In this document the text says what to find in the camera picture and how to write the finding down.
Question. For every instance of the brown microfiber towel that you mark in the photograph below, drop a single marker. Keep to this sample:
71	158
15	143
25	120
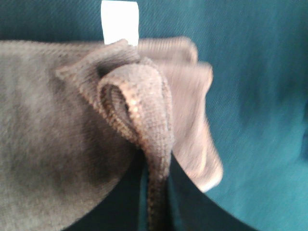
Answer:
88	131

